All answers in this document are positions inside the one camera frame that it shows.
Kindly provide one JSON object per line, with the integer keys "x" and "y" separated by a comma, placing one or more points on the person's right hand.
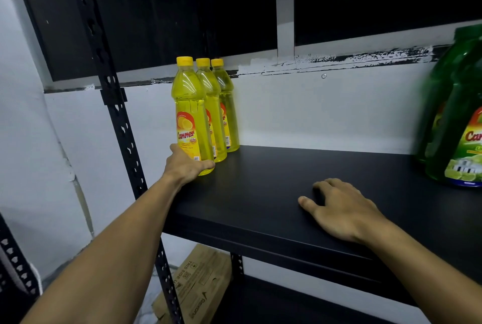
{"x": 346, "y": 214}

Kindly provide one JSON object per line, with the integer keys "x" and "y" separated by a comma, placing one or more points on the person's left hand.
{"x": 182, "y": 167}

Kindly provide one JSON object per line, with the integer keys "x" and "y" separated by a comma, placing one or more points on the person's right thumb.
{"x": 308, "y": 204}

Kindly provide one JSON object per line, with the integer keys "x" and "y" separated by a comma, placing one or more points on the person's left thumb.
{"x": 203, "y": 166}

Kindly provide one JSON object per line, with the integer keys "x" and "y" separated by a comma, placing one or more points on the yellow liquid bottle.
{"x": 228, "y": 109}
{"x": 189, "y": 109}
{"x": 214, "y": 105}

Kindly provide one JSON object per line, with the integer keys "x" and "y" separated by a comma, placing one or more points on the person's right forearm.
{"x": 425, "y": 282}

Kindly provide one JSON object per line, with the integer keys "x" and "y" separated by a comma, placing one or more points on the person's left forearm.
{"x": 113, "y": 256}

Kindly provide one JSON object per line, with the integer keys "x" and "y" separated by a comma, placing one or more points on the black metal shelf rack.
{"x": 263, "y": 192}

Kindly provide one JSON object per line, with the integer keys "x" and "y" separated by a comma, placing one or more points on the brown cardboard box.
{"x": 199, "y": 286}

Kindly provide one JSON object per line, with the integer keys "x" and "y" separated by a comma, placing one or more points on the large green liquid bottle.
{"x": 461, "y": 128}
{"x": 438, "y": 82}

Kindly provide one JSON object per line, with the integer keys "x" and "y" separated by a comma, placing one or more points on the dark window with grey frame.
{"x": 169, "y": 7}

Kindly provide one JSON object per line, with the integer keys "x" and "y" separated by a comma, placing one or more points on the black perforated rack post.
{"x": 15, "y": 263}

